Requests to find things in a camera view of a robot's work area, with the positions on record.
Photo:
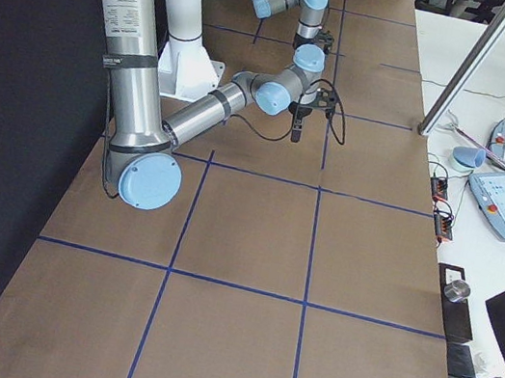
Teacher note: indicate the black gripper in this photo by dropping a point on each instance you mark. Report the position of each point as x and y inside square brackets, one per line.
[315, 43]
[300, 110]

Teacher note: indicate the blue tape roll cup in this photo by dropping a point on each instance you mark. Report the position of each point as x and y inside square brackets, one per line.
[466, 159]

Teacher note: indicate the black box with metal knob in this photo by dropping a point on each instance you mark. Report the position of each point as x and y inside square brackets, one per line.
[454, 292]

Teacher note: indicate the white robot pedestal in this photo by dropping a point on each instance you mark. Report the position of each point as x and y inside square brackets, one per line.
[185, 69]

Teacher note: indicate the aluminium frame post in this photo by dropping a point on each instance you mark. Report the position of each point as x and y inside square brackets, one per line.
[473, 60]

